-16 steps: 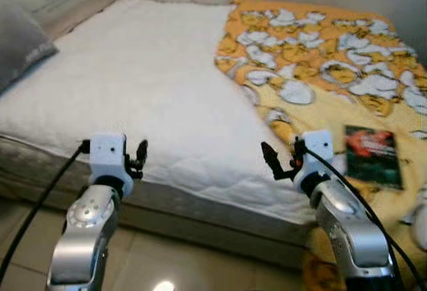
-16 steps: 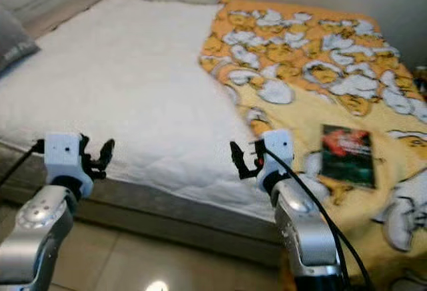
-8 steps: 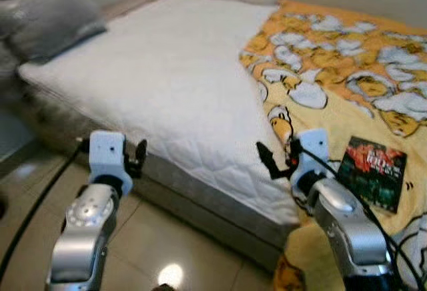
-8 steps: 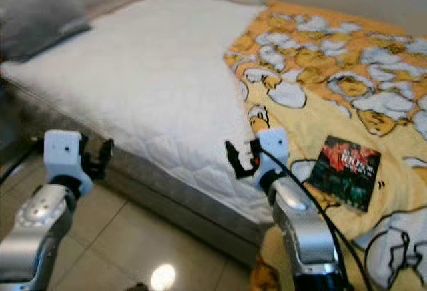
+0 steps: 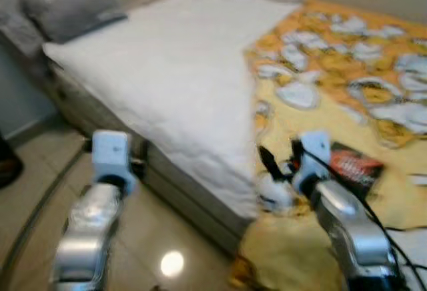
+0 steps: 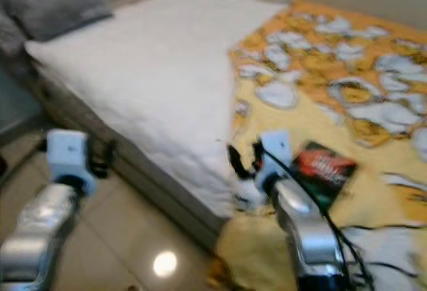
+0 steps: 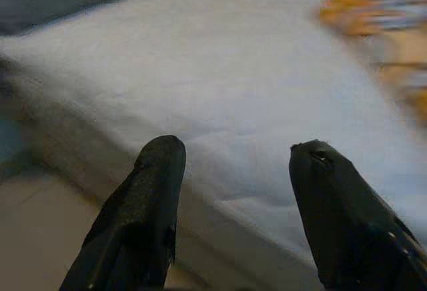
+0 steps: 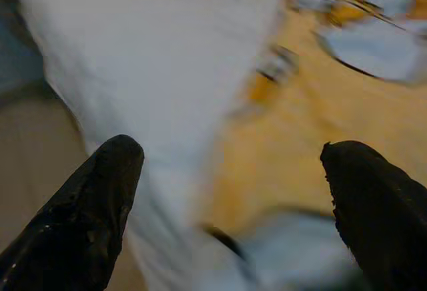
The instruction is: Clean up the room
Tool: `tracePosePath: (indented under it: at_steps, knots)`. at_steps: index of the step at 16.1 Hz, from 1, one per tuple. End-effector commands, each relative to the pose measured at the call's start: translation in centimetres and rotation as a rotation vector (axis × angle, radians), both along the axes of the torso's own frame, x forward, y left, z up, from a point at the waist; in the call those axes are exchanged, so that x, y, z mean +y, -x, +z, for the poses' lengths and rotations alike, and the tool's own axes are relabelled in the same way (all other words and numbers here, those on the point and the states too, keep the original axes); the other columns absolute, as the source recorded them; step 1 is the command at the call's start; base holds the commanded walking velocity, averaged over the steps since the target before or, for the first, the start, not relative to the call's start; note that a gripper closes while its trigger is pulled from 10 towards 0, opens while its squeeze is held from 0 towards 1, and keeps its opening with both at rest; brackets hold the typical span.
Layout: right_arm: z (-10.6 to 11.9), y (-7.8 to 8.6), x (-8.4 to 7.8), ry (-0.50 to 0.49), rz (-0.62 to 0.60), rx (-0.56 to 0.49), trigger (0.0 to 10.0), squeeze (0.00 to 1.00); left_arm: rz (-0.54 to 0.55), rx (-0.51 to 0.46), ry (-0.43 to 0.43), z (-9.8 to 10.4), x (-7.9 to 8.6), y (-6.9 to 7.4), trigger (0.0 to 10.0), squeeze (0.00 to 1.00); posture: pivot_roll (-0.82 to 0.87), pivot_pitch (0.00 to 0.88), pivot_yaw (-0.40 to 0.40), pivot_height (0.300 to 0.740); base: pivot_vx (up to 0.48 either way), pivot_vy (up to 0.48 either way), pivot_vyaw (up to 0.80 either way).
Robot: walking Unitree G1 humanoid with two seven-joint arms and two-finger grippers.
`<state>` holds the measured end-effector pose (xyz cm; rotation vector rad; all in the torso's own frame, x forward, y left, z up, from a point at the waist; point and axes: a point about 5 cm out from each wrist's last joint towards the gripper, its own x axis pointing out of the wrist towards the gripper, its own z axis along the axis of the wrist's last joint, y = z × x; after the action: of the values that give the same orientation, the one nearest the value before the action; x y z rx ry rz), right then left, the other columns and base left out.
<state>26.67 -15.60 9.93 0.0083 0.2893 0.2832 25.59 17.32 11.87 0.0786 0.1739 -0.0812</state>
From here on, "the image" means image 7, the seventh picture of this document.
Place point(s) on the white quilted duvet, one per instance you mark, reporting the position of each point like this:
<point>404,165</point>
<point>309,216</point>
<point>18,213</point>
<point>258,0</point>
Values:
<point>217,70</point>

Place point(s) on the beige mattress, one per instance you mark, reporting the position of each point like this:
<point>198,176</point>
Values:
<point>83,144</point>

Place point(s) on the yellow cartoon print blanket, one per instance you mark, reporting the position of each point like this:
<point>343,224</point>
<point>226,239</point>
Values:
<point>367,17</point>

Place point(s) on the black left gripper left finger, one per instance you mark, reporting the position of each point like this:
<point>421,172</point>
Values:
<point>140,224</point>

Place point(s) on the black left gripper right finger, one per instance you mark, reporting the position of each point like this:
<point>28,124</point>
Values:
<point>347,231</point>

